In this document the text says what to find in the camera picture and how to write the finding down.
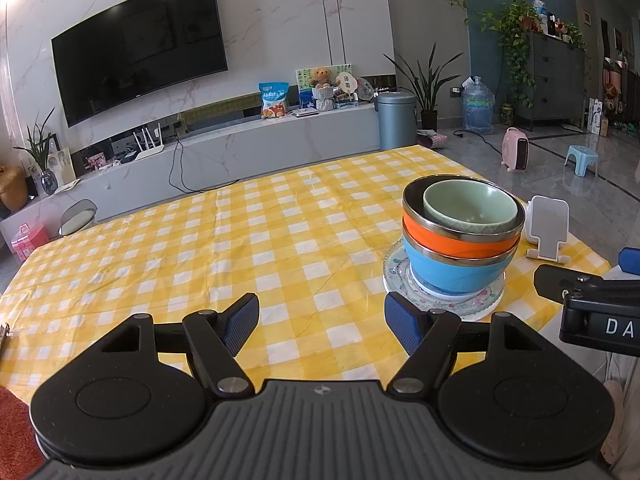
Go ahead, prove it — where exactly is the clear glass floral plate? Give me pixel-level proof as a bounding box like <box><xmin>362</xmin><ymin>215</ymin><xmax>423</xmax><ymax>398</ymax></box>
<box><xmin>384</xmin><ymin>242</ymin><xmax>505</xmax><ymax>317</ymax></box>

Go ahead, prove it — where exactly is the green plant in glass vase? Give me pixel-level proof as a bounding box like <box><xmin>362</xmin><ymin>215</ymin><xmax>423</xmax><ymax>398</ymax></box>
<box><xmin>14</xmin><ymin>107</ymin><xmax>58</xmax><ymax>197</ymax></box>

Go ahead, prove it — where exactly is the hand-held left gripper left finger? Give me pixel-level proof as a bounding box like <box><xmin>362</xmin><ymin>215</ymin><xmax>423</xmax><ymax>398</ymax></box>
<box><xmin>87</xmin><ymin>292</ymin><xmax>261</xmax><ymax>399</ymax></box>

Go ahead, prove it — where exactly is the white wifi router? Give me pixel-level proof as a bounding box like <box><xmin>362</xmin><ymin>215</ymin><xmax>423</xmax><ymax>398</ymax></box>
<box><xmin>120</xmin><ymin>122</ymin><xmax>166</xmax><ymax>162</ymax></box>

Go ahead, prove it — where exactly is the teddy bear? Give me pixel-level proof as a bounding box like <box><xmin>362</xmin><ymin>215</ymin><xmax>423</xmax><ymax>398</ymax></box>
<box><xmin>309</xmin><ymin>66</ymin><xmax>335</xmax><ymax>112</ymax></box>

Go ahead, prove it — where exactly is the small white patterned plate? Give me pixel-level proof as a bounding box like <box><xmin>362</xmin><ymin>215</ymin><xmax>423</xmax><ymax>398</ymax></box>
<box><xmin>409</xmin><ymin>270</ymin><xmax>507</xmax><ymax>297</ymax></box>

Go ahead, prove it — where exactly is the black wall television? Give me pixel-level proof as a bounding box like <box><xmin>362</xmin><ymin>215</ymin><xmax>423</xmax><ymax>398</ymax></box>
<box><xmin>51</xmin><ymin>0</ymin><xmax>230</xmax><ymax>128</ymax></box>

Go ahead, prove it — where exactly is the orange steel bowl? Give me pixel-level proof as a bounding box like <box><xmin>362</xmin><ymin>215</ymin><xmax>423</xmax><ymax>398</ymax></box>
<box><xmin>402</xmin><ymin>175</ymin><xmax>526</xmax><ymax>253</ymax></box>

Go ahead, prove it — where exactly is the green picture board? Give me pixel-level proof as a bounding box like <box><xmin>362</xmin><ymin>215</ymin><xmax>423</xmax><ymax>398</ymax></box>
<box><xmin>296</xmin><ymin>63</ymin><xmax>352</xmax><ymax>109</ymax></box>

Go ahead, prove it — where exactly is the white fruit painted plate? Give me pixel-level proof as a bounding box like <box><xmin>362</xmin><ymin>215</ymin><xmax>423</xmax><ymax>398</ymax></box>
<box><xmin>384</xmin><ymin>260</ymin><xmax>505</xmax><ymax>323</ymax></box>

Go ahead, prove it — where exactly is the black floor cable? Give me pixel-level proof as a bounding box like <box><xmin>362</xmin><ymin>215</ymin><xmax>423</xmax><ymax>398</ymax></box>
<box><xmin>454</xmin><ymin>131</ymin><xmax>506</xmax><ymax>153</ymax></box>

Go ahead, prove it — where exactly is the light blue plastic stool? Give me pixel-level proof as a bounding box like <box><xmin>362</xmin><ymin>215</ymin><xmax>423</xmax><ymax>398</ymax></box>
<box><xmin>565</xmin><ymin>145</ymin><xmax>598</xmax><ymax>178</ymax></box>

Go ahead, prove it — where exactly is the dark grey drawer cabinet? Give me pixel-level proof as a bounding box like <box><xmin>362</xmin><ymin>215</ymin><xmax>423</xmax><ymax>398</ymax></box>
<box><xmin>515</xmin><ymin>30</ymin><xmax>588</xmax><ymax>128</ymax></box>

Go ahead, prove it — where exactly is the white phone stand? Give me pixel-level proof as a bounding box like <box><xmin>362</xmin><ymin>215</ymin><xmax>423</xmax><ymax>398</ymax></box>
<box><xmin>525</xmin><ymin>195</ymin><xmax>571</xmax><ymax>264</ymax></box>

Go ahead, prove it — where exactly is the brown ceramic vase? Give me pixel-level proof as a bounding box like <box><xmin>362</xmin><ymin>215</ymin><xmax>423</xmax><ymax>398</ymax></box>
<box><xmin>0</xmin><ymin>165</ymin><xmax>27</xmax><ymax>211</ymax></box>

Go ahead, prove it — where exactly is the portrait photo frame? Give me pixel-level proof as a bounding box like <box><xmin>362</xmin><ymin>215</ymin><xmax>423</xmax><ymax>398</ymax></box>
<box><xmin>47</xmin><ymin>147</ymin><xmax>77</xmax><ymax>188</ymax></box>

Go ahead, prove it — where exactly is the floral fabric bag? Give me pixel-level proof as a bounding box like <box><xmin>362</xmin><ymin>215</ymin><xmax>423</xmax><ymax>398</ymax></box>
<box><xmin>416</xmin><ymin>129</ymin><xmax>446</xmax><ymax>150</ymax></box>

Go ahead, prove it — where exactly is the potted snake plant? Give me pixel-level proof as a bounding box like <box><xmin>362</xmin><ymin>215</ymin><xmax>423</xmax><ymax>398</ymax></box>
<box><xmin>384</xmin><ymin>42</ymin><xmax>466</xmax><ymax>131</ymax></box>

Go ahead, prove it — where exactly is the round paper fan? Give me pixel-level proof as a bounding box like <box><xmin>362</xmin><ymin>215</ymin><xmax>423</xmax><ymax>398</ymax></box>
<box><xmin>334</xmin><ymin>71</ymin><xmax>359</xmax><ymax>101</ymax></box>

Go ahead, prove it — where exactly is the yellow checkered tablecloth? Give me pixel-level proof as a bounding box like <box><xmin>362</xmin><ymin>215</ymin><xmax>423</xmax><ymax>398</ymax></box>
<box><xmin>0</xmin><ymin>144</ymin><xmax>613</xmax><ymax>391</ymax></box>

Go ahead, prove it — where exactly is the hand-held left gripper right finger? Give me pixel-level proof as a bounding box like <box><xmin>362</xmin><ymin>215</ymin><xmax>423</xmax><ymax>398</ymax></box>
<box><xmin>384</xmin><ymin>291</ymin><xmax>557</xmax><ymax>399</ymax></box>

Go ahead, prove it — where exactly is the trailing pothos plant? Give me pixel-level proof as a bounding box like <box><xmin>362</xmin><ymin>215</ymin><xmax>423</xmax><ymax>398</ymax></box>
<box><xmin>480</xmin><ymin>0</ymin><xmax>538</xmax><ymax>108</ymax></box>

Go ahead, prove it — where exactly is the black power cable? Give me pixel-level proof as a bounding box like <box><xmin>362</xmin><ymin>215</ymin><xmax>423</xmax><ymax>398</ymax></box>
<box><xmin>167</xmin><ymin>135</ymin><xmax>236</xmax><ymax>193</ymax></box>

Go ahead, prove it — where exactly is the pink storage box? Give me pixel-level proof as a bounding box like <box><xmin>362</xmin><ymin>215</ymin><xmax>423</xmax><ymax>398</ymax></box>
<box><xmin>11</xmin><ymin>225</ymin><xmax>49</xmax><ymax>262</ymax></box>

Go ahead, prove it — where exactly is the green ceramic bowl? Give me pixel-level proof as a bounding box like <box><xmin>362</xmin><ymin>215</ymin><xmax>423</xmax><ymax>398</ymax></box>
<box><xmin>423</xmin><ymin>180</ymin><xmax>519</xmax><ymax>236</ymax></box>

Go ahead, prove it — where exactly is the blue steel bowl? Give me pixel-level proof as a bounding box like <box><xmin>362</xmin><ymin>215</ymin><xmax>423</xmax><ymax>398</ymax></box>
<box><xmin>402</xmin><ymin>235</ymin><xmax>521</xmax><ymax>297</ymax></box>

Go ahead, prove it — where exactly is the blue snack bag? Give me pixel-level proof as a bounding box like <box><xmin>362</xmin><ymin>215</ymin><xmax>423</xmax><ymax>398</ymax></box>
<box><xmin>258</xmin><ymin>82</ymin><xmax>290</xmax><ymax>121</ymax></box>

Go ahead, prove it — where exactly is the white marble television console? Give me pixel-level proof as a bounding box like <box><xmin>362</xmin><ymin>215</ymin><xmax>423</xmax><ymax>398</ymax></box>
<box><xmin>0</xmin><ymin>102</ymin><xmax>382</xmax><ymax>251</ymax></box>

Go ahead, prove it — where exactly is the grey pedal trash can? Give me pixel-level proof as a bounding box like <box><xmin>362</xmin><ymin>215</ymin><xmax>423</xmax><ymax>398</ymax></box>
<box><xmin>376</xmin><ymin>91</ymin><xmax>418</xmax><ymax>152</ymax></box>

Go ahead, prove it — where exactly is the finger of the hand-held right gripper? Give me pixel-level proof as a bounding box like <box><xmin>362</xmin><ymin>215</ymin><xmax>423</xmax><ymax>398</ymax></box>
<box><xmin>618</xmin><ymin>247</ymin><xmax>640</xmax><ymax>275</ymax></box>
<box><xmin>534</xmin><ymin>265</ymin><xmax>603</xmax><ymax>306</ymax></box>

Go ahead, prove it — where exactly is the grey round chair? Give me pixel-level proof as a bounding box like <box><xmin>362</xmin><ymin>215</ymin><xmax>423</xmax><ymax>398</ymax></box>
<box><xmin>57</xmin><ymin>199</ymin><xmax>99</xmax><ymax>237</ymax></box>

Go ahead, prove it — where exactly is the person's light clothing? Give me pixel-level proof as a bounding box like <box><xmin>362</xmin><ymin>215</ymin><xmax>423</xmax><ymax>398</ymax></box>
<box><xmin>605</xmin><ymin>350</ymin><xmax>640</xmax><ymax>480</ymax></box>

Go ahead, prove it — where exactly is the blue water jug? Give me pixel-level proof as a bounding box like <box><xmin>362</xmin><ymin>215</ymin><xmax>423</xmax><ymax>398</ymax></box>
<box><xmin>461</xmin><ymin>76</ymin><xmax>496</xmax><ymax>136</ymax></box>

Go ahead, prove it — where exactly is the pink space heater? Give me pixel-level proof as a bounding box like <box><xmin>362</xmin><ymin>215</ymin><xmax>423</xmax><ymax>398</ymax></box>
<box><xmin>501</xmin><ymin>127</ymin><xmax>531</xmax><ymax>174</ymax></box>

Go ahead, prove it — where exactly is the red cloth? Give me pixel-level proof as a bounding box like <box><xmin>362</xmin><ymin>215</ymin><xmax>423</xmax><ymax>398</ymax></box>
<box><xmin>0</xmin><ymin>385</ymin><xmax>46</xmax><ymax>480</ymax></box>

